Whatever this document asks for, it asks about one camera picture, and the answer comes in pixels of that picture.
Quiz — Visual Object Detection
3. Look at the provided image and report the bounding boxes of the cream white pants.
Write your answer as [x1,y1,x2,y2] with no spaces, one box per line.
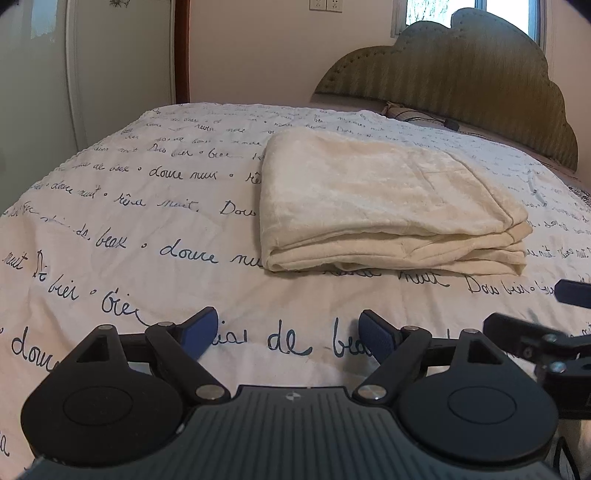
[259,127,532,275]

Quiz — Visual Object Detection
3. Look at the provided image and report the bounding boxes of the bedroom window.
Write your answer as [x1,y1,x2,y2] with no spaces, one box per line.
[389,0,548,47]

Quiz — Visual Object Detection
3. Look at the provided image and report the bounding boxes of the white script-print bed quilt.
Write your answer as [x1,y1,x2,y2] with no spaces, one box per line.
[1,103,590,479]

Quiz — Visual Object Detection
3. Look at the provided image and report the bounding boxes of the green padded headboard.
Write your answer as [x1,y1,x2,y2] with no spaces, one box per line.
[315,8,579,171]

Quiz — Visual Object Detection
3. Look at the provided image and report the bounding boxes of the striped pillow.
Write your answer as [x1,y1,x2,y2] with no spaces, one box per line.
[382,102,460,132]

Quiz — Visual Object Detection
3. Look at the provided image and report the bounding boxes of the white floral wardrobe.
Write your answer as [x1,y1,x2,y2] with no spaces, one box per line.
[1,1,180,208]

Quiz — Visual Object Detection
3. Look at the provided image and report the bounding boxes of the brown wooden door frame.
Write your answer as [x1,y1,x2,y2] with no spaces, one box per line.
[173,0,191,104]

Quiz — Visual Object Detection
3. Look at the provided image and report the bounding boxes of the white wall socket pair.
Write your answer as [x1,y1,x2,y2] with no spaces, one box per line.
[308,0,342,13]

